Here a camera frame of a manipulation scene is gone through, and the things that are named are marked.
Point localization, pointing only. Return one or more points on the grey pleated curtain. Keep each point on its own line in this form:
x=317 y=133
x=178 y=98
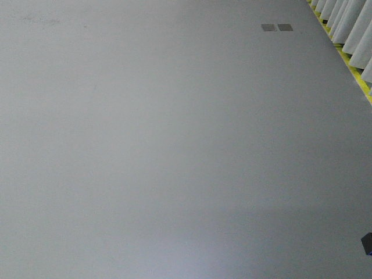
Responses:
x=348 y=26

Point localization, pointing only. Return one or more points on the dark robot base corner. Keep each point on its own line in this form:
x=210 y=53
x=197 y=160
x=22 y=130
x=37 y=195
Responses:
x=367 y=243

